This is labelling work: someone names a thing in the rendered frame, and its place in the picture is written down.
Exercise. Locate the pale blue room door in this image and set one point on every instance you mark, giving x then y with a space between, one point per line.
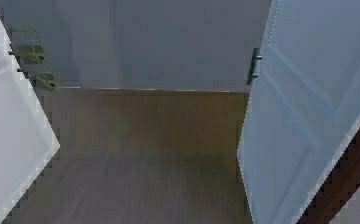
298 110

